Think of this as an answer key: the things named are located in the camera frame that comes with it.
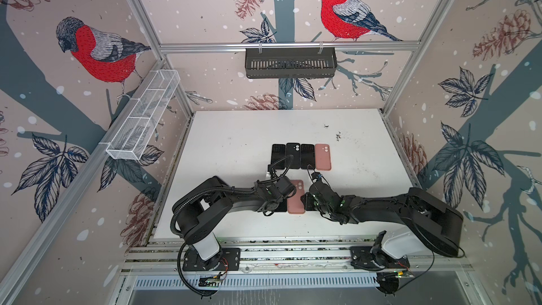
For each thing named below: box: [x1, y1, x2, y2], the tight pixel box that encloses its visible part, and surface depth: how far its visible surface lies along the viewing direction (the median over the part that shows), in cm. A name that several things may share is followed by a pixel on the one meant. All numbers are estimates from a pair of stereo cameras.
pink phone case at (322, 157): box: [315, 143, 331, 171], surface depth 103 cm
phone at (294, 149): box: [285, 142, 301, 170], surface depth 106 cm
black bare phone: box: [300, 144, 315, 170], surface depth 105 cm
